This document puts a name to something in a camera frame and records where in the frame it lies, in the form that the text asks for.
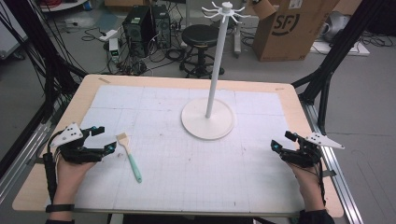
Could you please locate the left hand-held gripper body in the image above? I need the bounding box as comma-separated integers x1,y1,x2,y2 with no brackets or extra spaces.
49,122,105,165

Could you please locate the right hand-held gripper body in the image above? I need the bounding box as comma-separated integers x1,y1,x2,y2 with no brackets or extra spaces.
279,133,346,169

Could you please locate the green handled pastry brush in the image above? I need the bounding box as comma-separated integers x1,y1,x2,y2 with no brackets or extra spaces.
115,133,143,184

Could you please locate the white hook stand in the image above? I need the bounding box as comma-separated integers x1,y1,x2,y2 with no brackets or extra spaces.
180,1,252,141

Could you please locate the person's left hand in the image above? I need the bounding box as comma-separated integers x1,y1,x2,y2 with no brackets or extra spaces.
53,154,97,208

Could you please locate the person's right hand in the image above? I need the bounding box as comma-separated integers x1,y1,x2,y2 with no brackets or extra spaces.
286,161,326,213

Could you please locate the white grid mat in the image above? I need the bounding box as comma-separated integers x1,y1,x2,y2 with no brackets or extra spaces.
46,84,305,215

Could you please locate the small white device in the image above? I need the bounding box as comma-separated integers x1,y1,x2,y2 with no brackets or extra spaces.
107,37,121,63

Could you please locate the white power strip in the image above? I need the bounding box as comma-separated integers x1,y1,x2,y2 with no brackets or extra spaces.
98,29,119,42

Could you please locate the brown cardboard box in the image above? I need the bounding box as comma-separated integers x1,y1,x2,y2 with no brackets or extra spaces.
251,0,340,63

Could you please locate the black computer tower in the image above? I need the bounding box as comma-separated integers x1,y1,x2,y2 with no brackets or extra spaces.
121,5,156,59
151,4,173,49

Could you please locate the black round stool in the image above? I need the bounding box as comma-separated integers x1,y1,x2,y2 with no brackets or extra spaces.
178,23,226,79

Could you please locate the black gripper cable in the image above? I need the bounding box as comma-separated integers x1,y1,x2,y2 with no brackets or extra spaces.
42,130,64,203
313,155,327,206

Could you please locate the black wrist strap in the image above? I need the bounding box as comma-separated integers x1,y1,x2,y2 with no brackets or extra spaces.
45,203,76,214

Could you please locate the black metal frame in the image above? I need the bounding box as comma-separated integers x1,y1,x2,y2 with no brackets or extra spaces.
290,0,387,136
0,0,90,180

